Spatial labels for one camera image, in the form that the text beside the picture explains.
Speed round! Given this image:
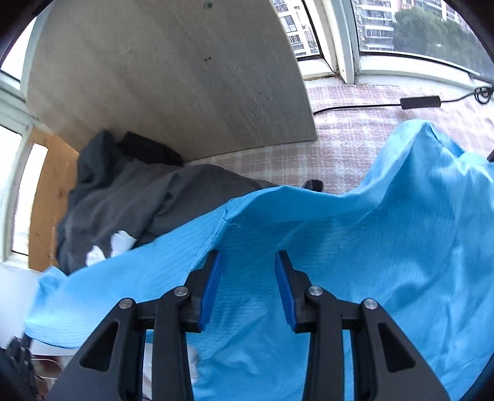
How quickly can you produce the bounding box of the orange wooden panel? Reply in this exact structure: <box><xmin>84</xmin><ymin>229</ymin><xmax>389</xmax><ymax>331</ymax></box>
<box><xmin>28</xmin><ymin>127</ymin><xmax>80</xmax><ymax>271</ymax></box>

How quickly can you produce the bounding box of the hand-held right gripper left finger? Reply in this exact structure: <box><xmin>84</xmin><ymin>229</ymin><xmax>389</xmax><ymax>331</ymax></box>
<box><xmin>46</xmin><ymin>249</ymin><xmax>223</xmax><ymax>401</ymax></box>

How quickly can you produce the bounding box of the dark brown garment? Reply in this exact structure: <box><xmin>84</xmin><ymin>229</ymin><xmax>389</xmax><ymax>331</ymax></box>
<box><xmin>116</xmin><ymin>131</ymin><xmax>185</xmax><ymax>167</ymax></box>

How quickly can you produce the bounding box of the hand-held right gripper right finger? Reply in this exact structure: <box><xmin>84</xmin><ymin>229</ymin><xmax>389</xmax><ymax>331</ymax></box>
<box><xmin>274</xmin><ymin>250</ymin><xmax>450</xmax><ymax>401</ymax></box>

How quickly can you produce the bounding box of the apartment building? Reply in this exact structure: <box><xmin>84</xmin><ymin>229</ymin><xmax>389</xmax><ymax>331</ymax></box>
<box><xmin>270</xmin><ymin>0</ymin><xmax>398</xmax><ymax>58</ymax></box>

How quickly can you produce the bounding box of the pink checked blanket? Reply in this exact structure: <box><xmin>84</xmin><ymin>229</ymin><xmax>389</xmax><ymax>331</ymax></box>
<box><xmin>185</xmin><ymin>83</ymin><xmax>494</xmax><ymax>195</ymax></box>

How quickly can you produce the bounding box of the white window frame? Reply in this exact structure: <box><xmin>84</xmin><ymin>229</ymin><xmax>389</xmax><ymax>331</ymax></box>
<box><xmin>266</xmin><ymin>0</ymin><xmax>494</xmax><ymax>83</ymax></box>
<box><xmin>0</xmin><ymin>19</ymin><xmax>49</xmax><ymax>267</ymax></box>

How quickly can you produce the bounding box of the blue striped coverall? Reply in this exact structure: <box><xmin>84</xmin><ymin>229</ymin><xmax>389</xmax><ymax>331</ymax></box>
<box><xmin>24</xmin><ymin>119</ymin><xmax>494</xmax><ymax>401</ymax></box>

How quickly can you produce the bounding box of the dark grey printed garment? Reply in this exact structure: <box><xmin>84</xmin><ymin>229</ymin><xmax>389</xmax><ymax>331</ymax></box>
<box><xmin>56</xmin><ymin>130</ymin><xmax>278</xmax><ymax>275</ymax></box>

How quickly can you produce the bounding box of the black power adapter with cable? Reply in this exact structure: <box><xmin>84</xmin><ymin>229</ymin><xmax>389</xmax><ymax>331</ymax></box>
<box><xmin>312</xmin><ymin>75</ymin><xmax>494</xmax><ymax>115</ymax></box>

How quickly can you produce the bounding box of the pale wooden board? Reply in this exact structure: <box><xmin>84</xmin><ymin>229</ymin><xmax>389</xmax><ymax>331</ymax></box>
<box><xmin>21</xmin><ymin>0</ymin><xmax>318</xmax><ymax>163</ymax></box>

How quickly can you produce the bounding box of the green tree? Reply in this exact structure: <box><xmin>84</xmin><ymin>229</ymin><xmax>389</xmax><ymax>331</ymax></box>
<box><xmin>394</xmin><ymin>6</ymin><xmax>483</xmax><ymax>74</ymax></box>

